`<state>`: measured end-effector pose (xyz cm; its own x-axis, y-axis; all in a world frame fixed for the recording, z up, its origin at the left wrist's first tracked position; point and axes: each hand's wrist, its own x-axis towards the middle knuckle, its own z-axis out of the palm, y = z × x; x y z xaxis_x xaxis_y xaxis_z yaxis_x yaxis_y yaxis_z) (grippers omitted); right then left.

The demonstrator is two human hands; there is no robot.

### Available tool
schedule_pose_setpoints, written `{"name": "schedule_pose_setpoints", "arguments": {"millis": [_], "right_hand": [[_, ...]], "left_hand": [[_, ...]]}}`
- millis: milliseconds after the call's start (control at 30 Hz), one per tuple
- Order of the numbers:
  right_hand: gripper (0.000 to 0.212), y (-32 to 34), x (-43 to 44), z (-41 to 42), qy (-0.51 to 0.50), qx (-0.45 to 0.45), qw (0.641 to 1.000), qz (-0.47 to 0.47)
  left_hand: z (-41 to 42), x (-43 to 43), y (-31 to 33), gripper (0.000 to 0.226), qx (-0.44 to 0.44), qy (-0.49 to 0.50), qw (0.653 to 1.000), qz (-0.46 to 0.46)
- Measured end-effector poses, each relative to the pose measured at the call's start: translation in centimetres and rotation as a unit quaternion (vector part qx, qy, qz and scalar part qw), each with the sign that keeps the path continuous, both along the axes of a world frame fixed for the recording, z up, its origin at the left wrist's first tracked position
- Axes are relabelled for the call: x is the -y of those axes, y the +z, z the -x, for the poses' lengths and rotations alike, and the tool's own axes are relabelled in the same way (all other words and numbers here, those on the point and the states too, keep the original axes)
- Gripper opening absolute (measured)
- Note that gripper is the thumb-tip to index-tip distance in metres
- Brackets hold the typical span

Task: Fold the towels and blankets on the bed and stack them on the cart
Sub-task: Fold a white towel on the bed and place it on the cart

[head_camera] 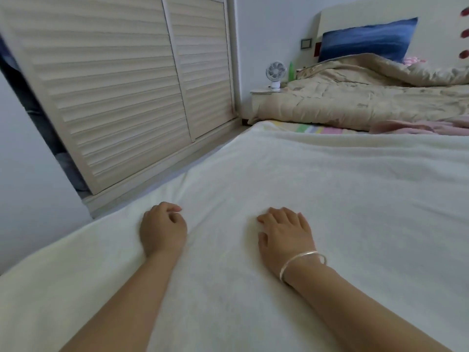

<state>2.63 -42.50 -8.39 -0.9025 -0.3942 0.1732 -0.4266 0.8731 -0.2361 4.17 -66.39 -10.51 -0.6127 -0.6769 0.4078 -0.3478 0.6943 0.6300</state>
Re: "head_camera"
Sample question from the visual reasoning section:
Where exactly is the person's left hand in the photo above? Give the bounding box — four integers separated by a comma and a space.
140, 202, 189, 259

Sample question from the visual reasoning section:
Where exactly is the person's right hand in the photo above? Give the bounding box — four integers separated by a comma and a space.
256, 207, 323, 279

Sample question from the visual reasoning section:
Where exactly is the cream fleece blanket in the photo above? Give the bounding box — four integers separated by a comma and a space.
0, 121, 469, 352

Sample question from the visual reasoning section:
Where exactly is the pink fleece blanket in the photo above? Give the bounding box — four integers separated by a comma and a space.
368, 117, 469, 136

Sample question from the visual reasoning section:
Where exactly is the person's right forearm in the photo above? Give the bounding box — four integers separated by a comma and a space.
286, 259, 451, 352

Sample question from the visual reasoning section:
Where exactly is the person's left forearm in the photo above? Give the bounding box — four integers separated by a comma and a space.
62, 249, 184, 352

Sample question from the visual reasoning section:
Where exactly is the striped pastel bed sheet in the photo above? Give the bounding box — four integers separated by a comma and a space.
260, 119, 367, 135

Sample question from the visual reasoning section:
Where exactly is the white nightstand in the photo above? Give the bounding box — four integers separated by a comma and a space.
249, 86, 283, 122

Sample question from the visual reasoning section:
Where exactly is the beige quilt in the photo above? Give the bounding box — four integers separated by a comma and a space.
249, 53, 469, 131

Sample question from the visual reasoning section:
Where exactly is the small white desk fan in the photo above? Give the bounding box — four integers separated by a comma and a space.
265, 61, 287, 90

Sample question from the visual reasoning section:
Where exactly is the blue pillow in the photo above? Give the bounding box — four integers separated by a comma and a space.
317, 17, 419, 65

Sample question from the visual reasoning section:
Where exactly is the white headboard with red dots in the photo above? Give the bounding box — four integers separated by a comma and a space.
315, 0, 469, 70

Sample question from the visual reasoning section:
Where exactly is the silver bracelet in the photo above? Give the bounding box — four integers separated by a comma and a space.
278, 250, 328, 283

